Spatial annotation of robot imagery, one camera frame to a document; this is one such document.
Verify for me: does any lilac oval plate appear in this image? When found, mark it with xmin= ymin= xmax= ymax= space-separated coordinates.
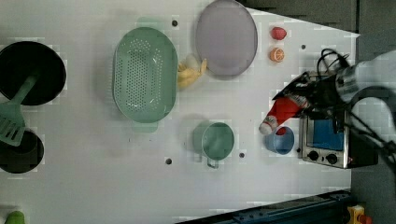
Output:
xmin=195 ymin=0 xmax=258 ymax=76

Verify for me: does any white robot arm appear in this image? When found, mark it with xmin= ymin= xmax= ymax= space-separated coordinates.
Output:
xmin=260 ymin=51 xmax=395 ymax=170

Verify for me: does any orange half toy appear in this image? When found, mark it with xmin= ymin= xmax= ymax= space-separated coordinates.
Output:
xmin=270 ymin=48 xmax=285 ymax=63

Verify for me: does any strawberry toy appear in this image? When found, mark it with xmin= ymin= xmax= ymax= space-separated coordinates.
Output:
xmin=271 ymin=27 xmax=288 ymax=40

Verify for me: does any blue frame rail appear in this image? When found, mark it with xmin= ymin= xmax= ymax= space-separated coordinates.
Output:
xmin=177 ymin=190 xmax=354 ymax=224

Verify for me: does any red yellow emergency button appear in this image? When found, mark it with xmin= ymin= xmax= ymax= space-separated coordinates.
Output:
xmin=347 ymin=205 xmax=373 ymax=224

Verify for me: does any green round object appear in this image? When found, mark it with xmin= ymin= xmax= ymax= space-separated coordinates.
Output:
xmin=5 ymin=211 xmax=25 ymax=224

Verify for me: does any yellow banana toy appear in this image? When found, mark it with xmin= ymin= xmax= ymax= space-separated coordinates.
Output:
xmin=177 ymin=59 xmax=207 ymax=89

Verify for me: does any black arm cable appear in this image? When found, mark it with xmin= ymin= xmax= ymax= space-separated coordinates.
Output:
xmin=317 ymin=48 xmax=351 ymax=77

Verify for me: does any large black pot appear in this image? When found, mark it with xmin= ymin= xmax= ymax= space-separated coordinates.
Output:
xmin=0 ymin=41 xmax=66 ymax=105

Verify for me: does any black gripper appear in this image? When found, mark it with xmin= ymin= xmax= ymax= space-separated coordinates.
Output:
xmin=274 ymin=72 xmax=343 ymax=108

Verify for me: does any green measuring cup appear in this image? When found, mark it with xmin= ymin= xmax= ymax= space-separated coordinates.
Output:
xmin=192 ymin=120 xmax=235 ymax=169

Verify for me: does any blue cup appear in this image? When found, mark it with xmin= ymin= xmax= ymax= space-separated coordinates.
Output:
xmin=264 ymin=126 xmax=294 ymax=155

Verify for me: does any green perforated colander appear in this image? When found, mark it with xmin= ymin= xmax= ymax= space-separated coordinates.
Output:
xmin=113 ymin=27 xmax=178 ymax=123

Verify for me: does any green spatula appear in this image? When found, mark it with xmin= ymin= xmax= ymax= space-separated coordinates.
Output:
xmin=0 ymin=74 xmax=39 ymax=147

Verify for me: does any black steel toaster oven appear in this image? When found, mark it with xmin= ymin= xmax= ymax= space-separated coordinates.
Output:
xmin=298 ymin=105 xmax=378 ymax=169

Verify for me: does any red ketchup bottle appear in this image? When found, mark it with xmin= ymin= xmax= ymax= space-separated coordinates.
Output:
xmin=259 ymin=95 xmax=308 ymax=135

